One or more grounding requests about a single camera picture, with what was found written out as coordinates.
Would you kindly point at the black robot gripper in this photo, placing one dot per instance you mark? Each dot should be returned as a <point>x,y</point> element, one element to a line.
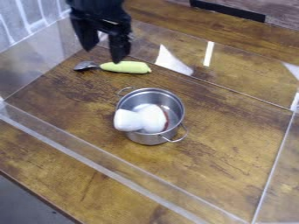
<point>88,14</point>

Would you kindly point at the silver metal pot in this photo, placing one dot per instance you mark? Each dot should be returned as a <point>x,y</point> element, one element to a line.
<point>134,98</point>

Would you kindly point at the white and red plush mushroom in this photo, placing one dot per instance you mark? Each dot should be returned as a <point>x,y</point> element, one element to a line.
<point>149,119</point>

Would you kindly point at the black bar in background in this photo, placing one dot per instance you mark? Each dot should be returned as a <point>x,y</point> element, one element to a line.
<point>229,10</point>

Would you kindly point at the yellow handled metal spoon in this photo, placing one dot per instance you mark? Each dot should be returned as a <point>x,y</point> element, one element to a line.
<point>129,67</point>

